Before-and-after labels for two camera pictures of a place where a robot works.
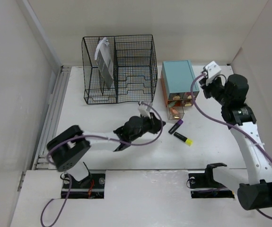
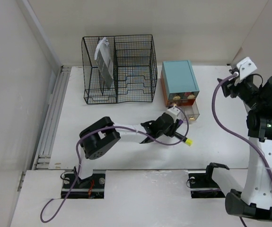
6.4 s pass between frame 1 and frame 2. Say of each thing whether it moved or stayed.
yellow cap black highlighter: stayed
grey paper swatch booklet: stayed
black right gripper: moved
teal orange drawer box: stayed
